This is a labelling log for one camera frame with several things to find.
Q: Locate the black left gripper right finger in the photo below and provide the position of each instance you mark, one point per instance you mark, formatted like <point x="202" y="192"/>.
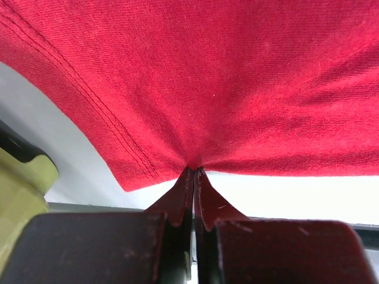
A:
<point x="232" y="248"/>

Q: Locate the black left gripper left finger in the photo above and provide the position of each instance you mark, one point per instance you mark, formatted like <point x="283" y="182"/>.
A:
<point x="150" y="246"/>

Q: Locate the red t shirt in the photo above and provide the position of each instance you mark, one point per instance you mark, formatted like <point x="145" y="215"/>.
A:
<point x="287" y="88"/>

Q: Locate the green plastic bin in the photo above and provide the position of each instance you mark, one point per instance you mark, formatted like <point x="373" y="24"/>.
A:
<point x="23" y="187"/>

